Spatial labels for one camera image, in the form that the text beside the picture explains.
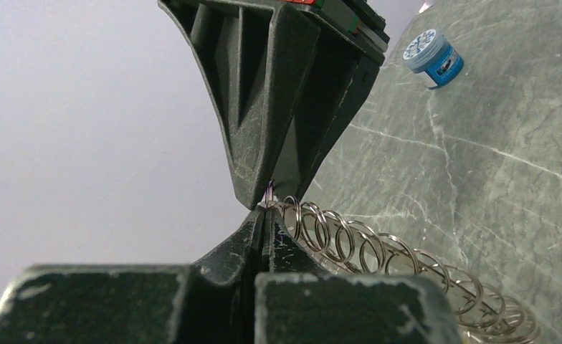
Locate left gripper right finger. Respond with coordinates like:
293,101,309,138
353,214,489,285
254,209,462,343

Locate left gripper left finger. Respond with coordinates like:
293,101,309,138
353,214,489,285
0,209,265,343

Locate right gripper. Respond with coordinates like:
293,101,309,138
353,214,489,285
158,0,389,209

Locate blue small jar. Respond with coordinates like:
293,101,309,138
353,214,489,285
402,29,465,90

